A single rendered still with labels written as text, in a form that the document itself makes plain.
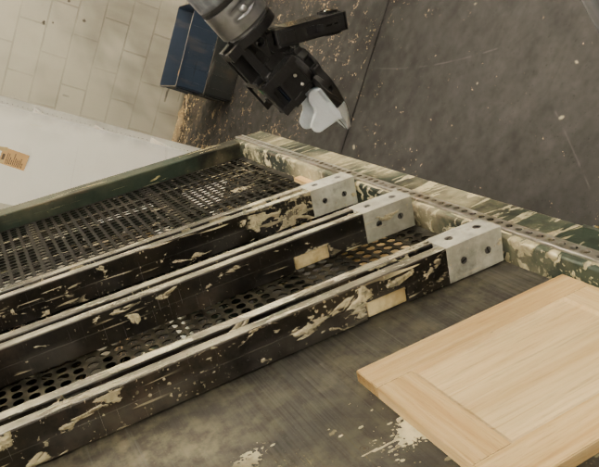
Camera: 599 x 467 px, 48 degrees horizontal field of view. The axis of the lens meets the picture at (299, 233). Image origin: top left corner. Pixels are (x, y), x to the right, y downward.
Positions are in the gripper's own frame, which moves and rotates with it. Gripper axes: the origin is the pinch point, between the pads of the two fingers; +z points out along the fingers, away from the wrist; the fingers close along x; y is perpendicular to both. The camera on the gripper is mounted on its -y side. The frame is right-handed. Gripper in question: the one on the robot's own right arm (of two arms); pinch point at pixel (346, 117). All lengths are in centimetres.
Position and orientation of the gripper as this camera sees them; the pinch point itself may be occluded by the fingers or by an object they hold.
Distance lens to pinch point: 101.4
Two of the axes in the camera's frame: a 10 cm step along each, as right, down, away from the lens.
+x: 4.4, 2.7, -8.6
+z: 6.2, 6.0, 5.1
